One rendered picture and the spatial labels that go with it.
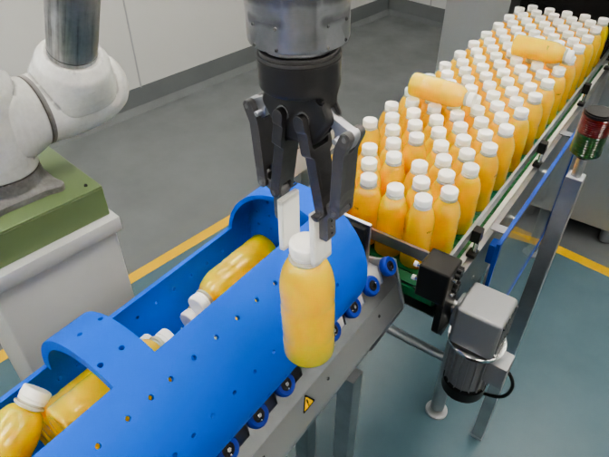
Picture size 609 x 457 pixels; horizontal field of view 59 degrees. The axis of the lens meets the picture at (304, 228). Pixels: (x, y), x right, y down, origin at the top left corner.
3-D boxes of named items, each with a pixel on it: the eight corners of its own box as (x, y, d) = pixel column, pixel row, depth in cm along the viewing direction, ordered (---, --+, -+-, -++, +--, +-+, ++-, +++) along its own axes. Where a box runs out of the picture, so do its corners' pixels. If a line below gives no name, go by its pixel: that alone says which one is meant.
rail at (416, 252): (297, 207, 137) (297, 197, 135) (299, 205, 138) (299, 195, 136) (441, 270, 119) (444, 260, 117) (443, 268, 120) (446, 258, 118)
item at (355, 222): (326, 255, 126) (327, 212, 119) (332, 249, 128) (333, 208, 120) (362, 272, 122) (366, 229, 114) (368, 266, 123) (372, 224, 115)
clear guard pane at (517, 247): (460, 369, 157) (497, 245, 127) (543, 232, 207) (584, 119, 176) (461, 370, 157) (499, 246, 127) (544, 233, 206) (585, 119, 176)
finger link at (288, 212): (281, 201, 57) (275, 199, 57) (284, 251, 61) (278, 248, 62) (299, 189, 59) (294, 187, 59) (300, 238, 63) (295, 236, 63)
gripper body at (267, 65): (233, 45, 47) (243, 140, 52) (309, 67, 42) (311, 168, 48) (290, 24, 51) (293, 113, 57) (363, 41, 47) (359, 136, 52)
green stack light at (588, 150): (565, 153, 117) (573, 133, 114) (574, 141, 121) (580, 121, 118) (596, 162, 114) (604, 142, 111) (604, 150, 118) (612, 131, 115)
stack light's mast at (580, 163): (557, 177, 121) (580, 111, 111) (565, 164, 125) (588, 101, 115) (586, 186, 118) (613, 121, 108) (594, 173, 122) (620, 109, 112)
